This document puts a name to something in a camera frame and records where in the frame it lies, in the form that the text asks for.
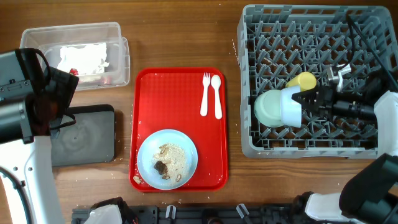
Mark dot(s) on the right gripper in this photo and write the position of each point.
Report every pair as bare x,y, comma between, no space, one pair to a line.
320,99

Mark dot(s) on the yellow plastic cup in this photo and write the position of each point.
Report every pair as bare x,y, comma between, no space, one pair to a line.
305,80

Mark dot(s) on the light blue bowl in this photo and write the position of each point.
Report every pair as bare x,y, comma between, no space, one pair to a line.
291,111

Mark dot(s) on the mint green bowl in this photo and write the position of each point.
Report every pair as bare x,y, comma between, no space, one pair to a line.
267,109

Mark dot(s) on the white napkin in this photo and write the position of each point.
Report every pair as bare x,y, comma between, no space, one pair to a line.
91,59

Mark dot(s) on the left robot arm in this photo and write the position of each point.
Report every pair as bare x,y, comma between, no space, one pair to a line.
34,102

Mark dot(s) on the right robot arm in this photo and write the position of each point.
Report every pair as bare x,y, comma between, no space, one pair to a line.
366,198

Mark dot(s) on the grey dishwasher rack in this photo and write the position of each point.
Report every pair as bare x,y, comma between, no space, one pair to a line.
278,42

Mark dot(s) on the white plastic spoon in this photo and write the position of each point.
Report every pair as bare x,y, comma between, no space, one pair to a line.
216,84

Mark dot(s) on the white plastic fork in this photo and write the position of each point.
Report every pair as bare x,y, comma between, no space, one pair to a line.
204,101

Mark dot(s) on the red serving tray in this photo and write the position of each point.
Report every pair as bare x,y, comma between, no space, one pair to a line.
170,98

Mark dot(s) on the light blue plate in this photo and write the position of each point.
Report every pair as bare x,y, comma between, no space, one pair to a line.
173,148

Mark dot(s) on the dark food scrap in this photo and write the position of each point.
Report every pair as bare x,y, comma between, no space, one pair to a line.
161,167

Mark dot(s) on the clear plastic bin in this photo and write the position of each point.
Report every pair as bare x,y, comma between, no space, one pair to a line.
49,40

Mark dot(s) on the black tray bin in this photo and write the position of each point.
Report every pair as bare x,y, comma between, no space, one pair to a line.
90,140

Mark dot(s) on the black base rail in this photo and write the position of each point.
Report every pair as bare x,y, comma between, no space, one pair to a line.
267,214

